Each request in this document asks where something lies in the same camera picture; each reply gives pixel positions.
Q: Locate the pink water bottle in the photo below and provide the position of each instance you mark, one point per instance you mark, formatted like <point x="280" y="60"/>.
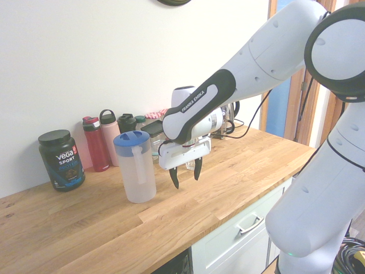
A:
<point x="109" y="134"/>

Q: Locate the glass jar green lid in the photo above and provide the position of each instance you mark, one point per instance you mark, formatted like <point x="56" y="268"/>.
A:
<point x="140" y="120"/>

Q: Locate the glass container teal clip lid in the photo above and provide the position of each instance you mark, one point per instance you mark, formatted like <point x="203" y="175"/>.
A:
<point x="155" y="155"/>

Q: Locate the pale cabinet drawer front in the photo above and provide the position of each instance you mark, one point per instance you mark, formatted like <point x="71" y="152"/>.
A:
<point x="216" y="251"/>

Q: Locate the translucent pitcher blue lid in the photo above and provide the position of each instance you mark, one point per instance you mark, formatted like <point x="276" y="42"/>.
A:
<point x="134" y="177"/>

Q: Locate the wooden door frame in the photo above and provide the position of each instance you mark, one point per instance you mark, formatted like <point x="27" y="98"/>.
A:
<point x="295" y="128"/>

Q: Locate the square container black lid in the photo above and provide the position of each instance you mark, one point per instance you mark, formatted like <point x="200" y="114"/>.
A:
<point x="152" y="128"/>

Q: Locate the dark round wall clock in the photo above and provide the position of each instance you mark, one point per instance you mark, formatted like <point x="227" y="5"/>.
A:
<point x="174" y="2"/>

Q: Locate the black protein powder tub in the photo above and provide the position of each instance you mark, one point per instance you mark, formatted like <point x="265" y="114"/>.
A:
<point x="61" y="160"/>

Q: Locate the stainless steel electric kettle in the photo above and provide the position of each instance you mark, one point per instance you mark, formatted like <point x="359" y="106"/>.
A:
<point x="229" y="112"/>

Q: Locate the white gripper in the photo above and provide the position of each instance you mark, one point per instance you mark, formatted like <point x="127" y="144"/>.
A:
<point x="182" y="155"/>

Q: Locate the black dishwasher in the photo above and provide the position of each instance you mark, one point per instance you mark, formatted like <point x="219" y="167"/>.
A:
<point x="179" y="264"/>

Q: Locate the black shaker bottle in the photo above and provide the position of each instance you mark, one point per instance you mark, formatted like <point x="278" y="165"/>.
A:
<point x="127" y="122"/>

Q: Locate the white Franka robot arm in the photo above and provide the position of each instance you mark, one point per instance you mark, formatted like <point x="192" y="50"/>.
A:
<point x="271" y="51"/>

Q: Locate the clear ribbed drinking glass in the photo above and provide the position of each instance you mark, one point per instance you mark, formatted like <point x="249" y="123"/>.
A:
<point x="189" y="166"/>

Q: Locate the red water bottle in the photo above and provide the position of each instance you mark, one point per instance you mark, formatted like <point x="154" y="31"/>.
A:
<point x="95" y="148"/>

